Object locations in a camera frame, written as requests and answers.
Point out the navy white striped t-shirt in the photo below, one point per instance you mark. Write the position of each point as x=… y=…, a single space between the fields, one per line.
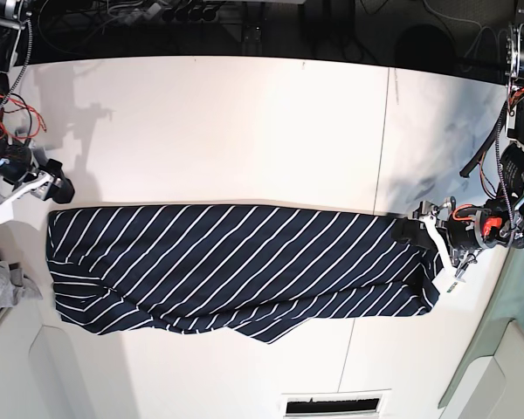
x=258 y=270

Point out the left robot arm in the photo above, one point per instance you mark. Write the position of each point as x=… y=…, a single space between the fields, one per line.
x=507 y=136

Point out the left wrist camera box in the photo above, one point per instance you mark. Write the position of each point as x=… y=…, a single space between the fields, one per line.
x=446 y=283

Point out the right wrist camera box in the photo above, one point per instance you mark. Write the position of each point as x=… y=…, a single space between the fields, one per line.
x=6 y=211

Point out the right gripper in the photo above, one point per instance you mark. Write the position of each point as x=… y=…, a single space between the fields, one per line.
x=24 y=166

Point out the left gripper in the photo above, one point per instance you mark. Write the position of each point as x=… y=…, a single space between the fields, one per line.
x=459 y=233

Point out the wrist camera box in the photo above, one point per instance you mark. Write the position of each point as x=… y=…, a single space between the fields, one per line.
x=446 y=283
x=6 y=211

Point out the table cable slot opening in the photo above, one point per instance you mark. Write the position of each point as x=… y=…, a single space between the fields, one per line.
x=350 y=404

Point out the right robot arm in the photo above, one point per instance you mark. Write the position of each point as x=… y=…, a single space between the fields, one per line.
x=20 y=123

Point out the grey dark clothes pile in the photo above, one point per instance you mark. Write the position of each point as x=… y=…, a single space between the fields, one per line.
x=15 y=286

